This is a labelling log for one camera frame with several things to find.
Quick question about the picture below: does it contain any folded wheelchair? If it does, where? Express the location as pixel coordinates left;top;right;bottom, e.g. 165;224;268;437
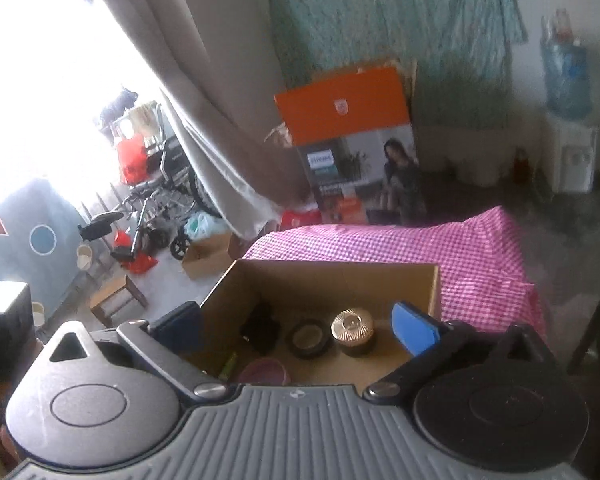
107;102;221;261

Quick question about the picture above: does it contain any pink checked tablecloth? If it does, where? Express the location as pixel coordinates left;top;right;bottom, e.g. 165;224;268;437
242;206;548;341

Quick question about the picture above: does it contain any black padded seat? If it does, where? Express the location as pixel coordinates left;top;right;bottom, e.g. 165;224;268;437
77;211;126;241

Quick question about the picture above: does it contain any blue water jug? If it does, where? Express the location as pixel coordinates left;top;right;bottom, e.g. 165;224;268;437
540;7;595;121

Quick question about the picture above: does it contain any printed cardboard box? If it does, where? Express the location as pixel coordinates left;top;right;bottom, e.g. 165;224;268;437
182;259;441;393

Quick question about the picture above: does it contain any black plastic clip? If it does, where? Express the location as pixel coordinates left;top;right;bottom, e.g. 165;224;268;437
240;302;281;353

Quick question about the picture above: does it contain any black glossy box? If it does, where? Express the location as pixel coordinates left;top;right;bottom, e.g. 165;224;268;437
0;281;34;396

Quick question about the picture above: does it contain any grey curtain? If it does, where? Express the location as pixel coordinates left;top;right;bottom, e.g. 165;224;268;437
70;0;321;238

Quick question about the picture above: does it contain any blue rug with shapes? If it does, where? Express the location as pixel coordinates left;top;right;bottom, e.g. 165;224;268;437
0;177;81;321

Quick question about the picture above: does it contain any black tape roll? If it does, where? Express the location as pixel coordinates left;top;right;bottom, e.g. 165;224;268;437
286;319;331;360

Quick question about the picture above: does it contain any dark jar with gold lid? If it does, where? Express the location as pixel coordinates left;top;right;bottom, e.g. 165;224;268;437
330;310;377;357

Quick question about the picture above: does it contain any red plastic bag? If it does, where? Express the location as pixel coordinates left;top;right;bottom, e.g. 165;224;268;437
112;230;158;273

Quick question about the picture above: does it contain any teal plastic bag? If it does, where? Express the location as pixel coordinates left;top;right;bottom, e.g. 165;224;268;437
182;212;221;243

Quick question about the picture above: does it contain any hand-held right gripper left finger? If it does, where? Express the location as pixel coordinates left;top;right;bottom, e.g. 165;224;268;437
47;301;233;403

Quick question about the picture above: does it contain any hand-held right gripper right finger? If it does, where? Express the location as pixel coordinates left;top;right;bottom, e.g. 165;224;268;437
365;302;556;403

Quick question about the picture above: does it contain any small cardboard box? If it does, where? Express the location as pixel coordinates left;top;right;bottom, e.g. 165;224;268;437
181;232;233;281

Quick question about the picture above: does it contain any orange printed appliance box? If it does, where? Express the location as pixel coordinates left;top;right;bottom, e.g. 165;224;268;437
273;66;428;226

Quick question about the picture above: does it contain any wooden stool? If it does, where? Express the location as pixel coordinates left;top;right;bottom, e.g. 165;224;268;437
89;275;148;328

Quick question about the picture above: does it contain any red box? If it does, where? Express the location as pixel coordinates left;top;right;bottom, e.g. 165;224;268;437
280;207;323;231

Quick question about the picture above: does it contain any dark hanging garment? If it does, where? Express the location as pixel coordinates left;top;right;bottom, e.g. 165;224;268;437
97;89;140;123

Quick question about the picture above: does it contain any brown paper bag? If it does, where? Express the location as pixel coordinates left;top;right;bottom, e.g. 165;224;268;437
265;122;296;148

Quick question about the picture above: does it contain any pink plastic bowl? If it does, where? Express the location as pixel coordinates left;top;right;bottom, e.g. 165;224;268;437
237;357;288;386

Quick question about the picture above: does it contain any teal floral cloth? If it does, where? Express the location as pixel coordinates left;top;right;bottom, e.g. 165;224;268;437
262;0;528;126

